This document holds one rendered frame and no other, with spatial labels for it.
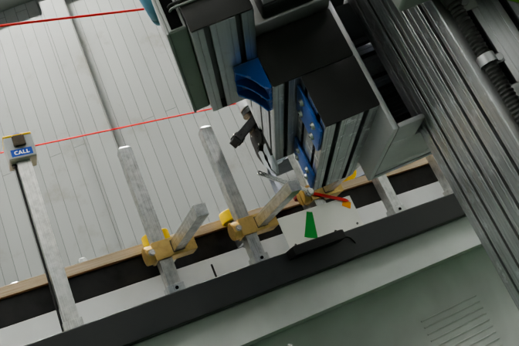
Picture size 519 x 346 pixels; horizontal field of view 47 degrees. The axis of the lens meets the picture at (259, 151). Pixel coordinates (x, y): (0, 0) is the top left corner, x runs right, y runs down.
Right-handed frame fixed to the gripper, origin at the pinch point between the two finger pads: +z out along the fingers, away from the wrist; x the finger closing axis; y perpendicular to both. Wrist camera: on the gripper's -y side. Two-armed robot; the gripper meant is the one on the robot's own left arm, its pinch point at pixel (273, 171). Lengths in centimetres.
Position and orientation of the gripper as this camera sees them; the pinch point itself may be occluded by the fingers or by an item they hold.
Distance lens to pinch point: 168.5
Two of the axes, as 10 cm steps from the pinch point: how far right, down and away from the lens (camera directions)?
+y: 8.6, -2.2, 4.6
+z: 3.9, 8.7, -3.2
